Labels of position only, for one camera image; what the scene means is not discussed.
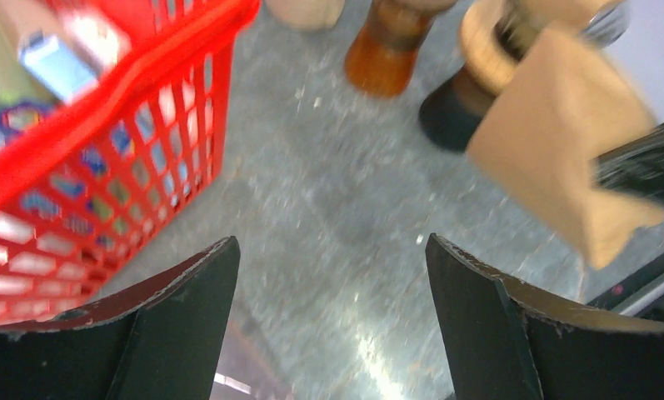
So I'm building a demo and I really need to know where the blue small box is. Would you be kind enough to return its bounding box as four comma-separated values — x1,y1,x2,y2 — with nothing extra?
0,98,52,152

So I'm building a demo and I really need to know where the light blue carton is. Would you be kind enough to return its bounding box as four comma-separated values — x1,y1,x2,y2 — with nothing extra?
17,31,98,103

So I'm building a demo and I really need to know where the beige paper towel roll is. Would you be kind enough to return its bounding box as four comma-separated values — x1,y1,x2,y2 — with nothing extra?
264,0,346,31

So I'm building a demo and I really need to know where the dark glass fluted dripper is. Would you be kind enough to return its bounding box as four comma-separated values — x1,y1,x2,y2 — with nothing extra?
495,1,630,49

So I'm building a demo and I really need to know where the brown paper coffee filter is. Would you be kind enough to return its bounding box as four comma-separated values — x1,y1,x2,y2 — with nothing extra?
522,0,622,29

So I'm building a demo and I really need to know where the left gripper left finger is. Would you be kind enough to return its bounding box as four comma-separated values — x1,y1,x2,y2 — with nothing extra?
0,237,241,399

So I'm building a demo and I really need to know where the amber glass carafe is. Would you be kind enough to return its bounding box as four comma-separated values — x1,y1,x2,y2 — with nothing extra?
344,0,457,98

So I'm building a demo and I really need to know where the light wooden ring holder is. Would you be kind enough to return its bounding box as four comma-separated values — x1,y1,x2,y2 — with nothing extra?
458,0,518,96

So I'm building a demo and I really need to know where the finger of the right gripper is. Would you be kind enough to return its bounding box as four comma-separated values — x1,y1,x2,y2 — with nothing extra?
594,122,664,206

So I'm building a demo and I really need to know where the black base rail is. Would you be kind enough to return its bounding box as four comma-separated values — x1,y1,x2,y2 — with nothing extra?
588,253,664,322

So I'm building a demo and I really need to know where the red plastic basket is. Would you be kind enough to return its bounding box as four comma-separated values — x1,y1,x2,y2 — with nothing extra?
0,1,260,326

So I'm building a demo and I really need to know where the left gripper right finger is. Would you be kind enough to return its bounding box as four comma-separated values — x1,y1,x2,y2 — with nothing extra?
426,234,664,399

